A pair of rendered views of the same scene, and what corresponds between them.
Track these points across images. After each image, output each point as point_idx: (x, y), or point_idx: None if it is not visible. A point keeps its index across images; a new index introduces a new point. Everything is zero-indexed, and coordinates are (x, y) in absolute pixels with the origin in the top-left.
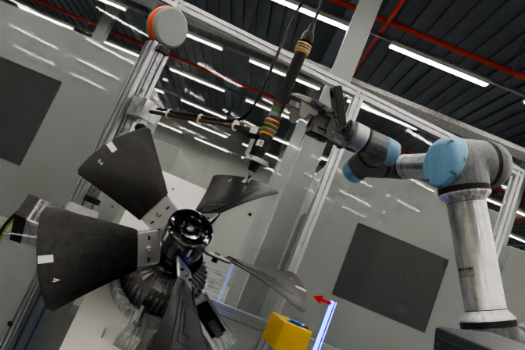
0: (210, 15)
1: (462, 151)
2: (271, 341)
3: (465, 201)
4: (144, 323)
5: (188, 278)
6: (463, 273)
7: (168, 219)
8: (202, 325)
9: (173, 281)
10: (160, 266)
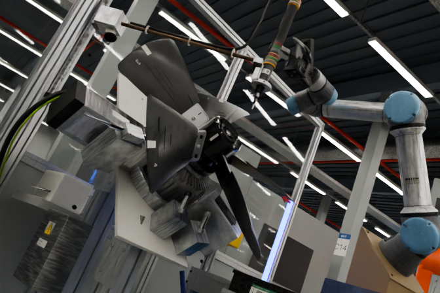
0: None
1: (419, 101)
2: None
3: (415, 134)
4: (184, 211)
5: None
6: (411, 181)
7: (215, 123)
8: (224, 214)
9: (200, 177)
10: (198, 163)
